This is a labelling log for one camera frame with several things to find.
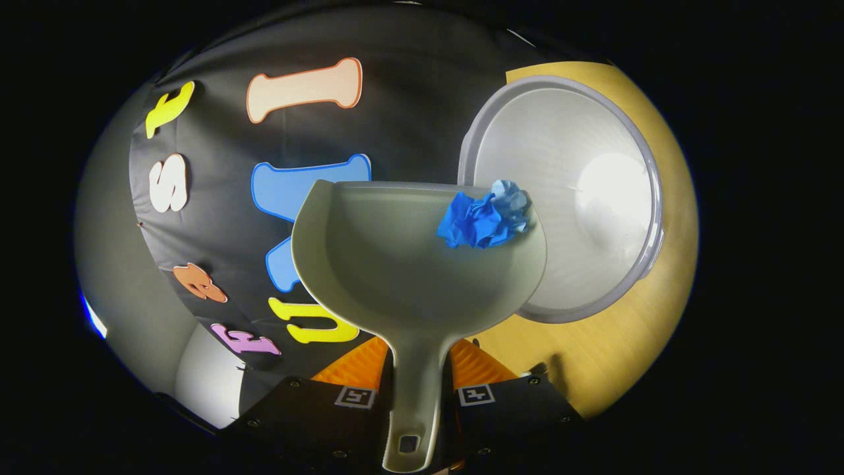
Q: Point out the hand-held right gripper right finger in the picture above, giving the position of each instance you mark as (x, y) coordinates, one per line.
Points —
(508, 415)

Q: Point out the dark blue paper ball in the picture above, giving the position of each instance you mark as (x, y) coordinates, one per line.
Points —
(471, 224)

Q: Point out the light blue paper ball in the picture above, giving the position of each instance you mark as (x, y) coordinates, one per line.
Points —
(511, 198)

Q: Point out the white garbage bin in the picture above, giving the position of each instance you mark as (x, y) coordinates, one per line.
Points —
(593, 198)

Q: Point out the white dustpan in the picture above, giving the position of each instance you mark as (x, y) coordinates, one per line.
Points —
(395, 264)

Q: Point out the black backdrop cloth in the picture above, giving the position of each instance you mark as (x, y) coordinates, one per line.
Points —
(409, 119)

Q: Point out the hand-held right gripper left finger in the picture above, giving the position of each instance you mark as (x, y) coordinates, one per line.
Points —
(316, 422)

